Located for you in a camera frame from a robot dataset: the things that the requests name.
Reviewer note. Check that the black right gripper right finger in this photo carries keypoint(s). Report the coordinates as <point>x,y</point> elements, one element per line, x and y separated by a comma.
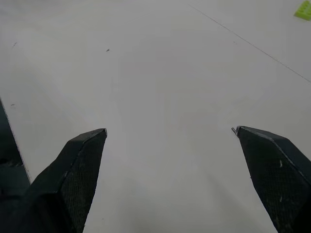
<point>277,174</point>

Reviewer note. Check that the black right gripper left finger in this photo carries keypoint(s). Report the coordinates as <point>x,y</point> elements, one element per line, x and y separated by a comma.
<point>73,184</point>

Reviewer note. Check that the lime green long toy brick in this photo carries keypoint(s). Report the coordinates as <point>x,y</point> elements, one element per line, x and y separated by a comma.
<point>303,10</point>

